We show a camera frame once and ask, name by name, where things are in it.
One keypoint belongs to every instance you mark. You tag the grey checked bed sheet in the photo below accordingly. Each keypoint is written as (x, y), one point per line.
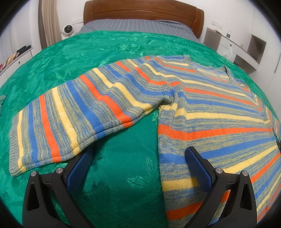
(136, 25)

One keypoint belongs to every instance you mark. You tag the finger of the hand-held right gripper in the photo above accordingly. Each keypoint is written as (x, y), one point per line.
(278, 136)

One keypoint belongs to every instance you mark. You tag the white desk fan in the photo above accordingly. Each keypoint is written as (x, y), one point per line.
(67, 29)

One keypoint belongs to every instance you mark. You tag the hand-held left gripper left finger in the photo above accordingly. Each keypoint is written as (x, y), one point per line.
(78, 168)

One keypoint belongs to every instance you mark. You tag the white wardrobe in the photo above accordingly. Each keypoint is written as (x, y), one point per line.
(272, 54)

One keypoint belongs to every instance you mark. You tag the dark bottle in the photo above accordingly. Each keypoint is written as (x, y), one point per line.
(228, 33)

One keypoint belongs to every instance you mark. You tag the wooden headboard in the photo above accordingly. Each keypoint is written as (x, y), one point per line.
(142, 11)

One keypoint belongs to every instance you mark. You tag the striped knit sweater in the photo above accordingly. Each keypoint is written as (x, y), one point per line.
(197, 109)

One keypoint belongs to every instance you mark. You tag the white vanity desk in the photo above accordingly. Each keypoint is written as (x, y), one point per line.
(221, 41)

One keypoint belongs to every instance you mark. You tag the white wall socket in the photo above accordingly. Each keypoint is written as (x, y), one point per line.
(76, 21)
(217, 23)

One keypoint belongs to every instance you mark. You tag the striped folded cloth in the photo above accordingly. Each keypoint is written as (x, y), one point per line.
(11, 58)

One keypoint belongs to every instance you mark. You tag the green satin blanket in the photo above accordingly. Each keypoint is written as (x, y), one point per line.
(120, 175)

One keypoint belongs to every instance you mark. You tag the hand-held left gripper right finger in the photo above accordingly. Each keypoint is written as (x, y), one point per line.
(198, 168)

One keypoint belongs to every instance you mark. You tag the beige curtain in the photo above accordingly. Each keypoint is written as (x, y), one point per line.
(49, 22)

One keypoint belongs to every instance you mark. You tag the black folded cloth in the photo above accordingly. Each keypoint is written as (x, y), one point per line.
(24, 48)

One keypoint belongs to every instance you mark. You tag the white plastic bag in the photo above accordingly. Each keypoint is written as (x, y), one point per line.
(229, 53)

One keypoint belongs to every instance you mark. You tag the white drawer cabinet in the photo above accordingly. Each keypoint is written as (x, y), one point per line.
(22, 59)

